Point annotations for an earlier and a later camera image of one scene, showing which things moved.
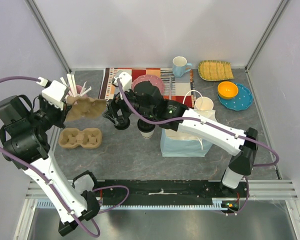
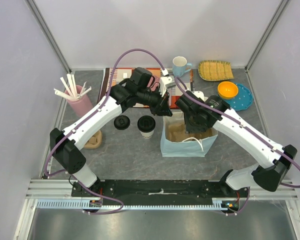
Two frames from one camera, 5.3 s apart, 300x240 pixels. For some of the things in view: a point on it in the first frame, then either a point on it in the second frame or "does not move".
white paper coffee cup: (147, 135) does not move
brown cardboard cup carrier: (78, 107) to (175, 130)
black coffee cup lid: (145, 126) does not move
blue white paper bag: (174, 144) does not move
